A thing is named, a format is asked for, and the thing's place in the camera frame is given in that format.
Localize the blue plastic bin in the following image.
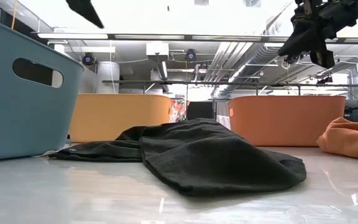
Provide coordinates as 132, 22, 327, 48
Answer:
0, 16, 85, 162

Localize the silver ventilation duct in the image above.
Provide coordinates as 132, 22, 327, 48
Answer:
203, 42, 281, 97

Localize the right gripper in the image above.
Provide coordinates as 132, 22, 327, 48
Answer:
277, 0, 354, 70

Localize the black background monitor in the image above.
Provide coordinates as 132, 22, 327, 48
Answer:
186, 101, 214, 121

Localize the black horizontal rail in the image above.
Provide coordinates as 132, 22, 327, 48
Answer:
101, 79, 358, 88

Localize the black ceiling camera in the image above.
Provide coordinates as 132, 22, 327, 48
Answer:
184, 49, 198, 62
81, 52, 96, 67

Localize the orange plastic bin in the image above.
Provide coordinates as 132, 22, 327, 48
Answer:
227, 95, 347, 147

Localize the white ceiling box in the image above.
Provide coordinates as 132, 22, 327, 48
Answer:
145, 42, 170, 57

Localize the ceiling light strip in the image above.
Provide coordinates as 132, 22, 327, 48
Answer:
31, 31, 358, 44

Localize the black cloth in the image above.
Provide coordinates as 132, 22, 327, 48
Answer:
47, 117, 308, 197

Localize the yellow plastic bin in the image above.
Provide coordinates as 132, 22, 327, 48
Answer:
69, 93, 173, 144

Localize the rust orange cloth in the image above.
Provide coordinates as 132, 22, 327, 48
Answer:
316, 116, 358, 162

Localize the floral poster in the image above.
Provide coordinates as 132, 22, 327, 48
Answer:
168, 98, 186, 123

